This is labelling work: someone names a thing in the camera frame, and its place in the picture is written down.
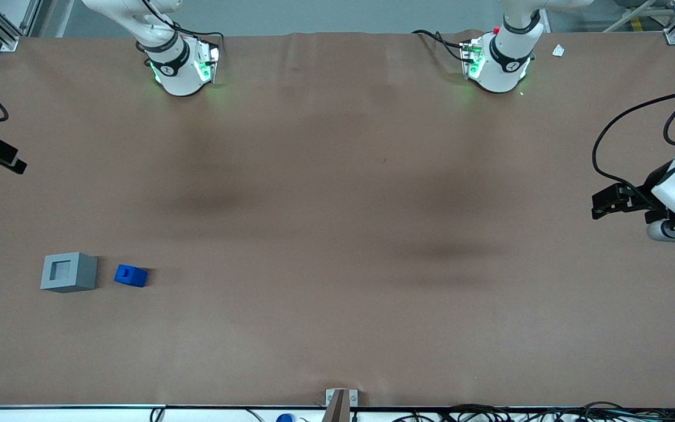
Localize small blue plastic part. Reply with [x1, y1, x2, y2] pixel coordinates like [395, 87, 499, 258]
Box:
[114, 264, 148, 288]

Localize gray square base block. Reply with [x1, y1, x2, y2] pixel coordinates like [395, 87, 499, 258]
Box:
[40, 252, 98, 293]

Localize brown table cover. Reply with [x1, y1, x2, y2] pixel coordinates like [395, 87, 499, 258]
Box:
[0, 29, 675, 409]

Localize long black left gripper cable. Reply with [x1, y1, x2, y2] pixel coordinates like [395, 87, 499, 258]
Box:
[592, 90, 675, 197]

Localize black left arm base cable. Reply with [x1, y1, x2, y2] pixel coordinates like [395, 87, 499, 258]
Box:
[411, 29, 468, 63]

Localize black tangled cables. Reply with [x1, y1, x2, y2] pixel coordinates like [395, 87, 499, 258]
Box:
[393, 401, 675, 422]

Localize metal bracket with brown post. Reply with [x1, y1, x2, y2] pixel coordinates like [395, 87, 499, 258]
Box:
[321, 388, 359, 422]

